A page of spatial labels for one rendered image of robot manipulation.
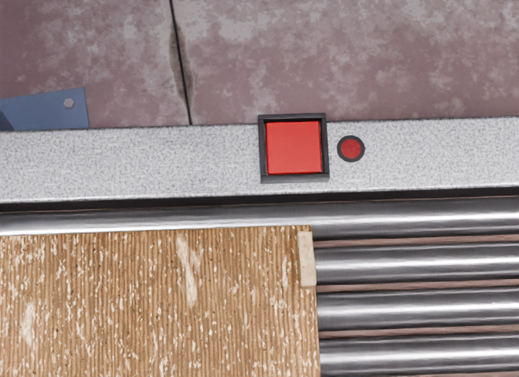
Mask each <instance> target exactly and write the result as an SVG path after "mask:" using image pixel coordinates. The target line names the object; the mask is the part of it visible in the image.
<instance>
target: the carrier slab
mask: <svg viewBox="0 0 519 377"><path fill-rule="evenodd" d="M300 231H305V232H311V235H312V240H313V234H312V226H311V225H298V226H257V227H236V228H214V229H173V230H152V231H131V232H111V233H70V234H49V235H28V236H0V377H321V366H320V352H319V339H318V326H317V300H316V287H315V288H314V289H311V290H301V289H300V288H299V284H298V273H297V233H298V232H300Z"/></svg>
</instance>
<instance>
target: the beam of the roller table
mask: <svg viewBox="0 0 519 377"><path fill-rule="evenodd" d="M347 135H354V136H356V137H359V138H360V139H361V140H362V141H363V143H364V145H365V154H364V156H363V157H362V158H361V159H360V160H359V161H356V162H346V161H344V160H342V159H341V158H340V157H339V155H338V153H337V145H338V142H339V141H340V139H342V138H343V137H344V136H347ZM327 140H328V153H329V166H330V173H329V174H330V179H329V182H311V183H287V184H262V185H261V184H260V157H259V138H258V123H252V124H200V125H175V126H148V127H96V128H70V129H44V130H17V131H0V212H34V211H57V210H81V209H128V208H152V207H176V206H200V205H247V204H270V203H295V202H341V201H365V200H389V199H436V198H459V197H484V196H508V195H519V115H513V116H486V117H435V118H409V119H383V120H356V121H327Z"/></svg>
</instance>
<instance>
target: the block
mask: <svg viewBox="0 0 519 377"><path fill-rule="evenodd" d="M297 273H298V284H299V288H300V289H301V290H311V289H314V288H315V286H316V283H317V272H316V265H315V259H314V248H313V240H312V235H311V232H305V231H300V232H298V233H297Z"/></svg>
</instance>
